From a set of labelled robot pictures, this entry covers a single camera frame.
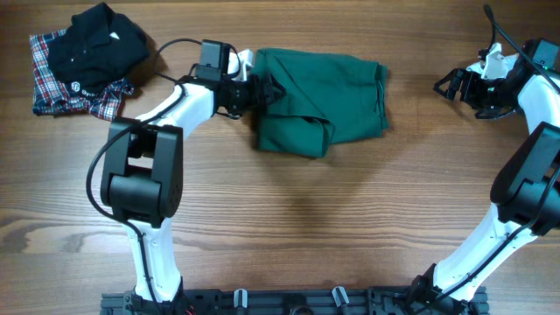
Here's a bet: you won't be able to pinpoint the left black camera cable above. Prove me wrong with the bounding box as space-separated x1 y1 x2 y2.
85 38 242 312

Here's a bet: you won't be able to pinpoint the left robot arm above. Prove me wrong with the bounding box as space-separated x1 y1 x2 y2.
86 39 286 314

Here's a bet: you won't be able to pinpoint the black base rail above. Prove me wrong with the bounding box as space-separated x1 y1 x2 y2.
99 286 490 315

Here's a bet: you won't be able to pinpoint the black camera cable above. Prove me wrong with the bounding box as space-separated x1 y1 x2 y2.
406 3 560 312
85 38 242 312

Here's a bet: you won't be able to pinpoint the black polo shirt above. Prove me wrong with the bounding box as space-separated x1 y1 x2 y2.
47 3 150 98

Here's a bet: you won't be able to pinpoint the red plaid shirt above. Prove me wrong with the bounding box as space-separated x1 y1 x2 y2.
29 29 135 121

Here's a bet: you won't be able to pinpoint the dark green shorts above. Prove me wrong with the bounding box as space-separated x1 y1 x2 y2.
252 48 389 158

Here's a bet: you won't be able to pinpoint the right black camera cable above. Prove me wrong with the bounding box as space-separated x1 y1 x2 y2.
406 3 560 312

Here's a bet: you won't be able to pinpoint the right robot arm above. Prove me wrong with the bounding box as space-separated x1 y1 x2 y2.
403 38 559 314

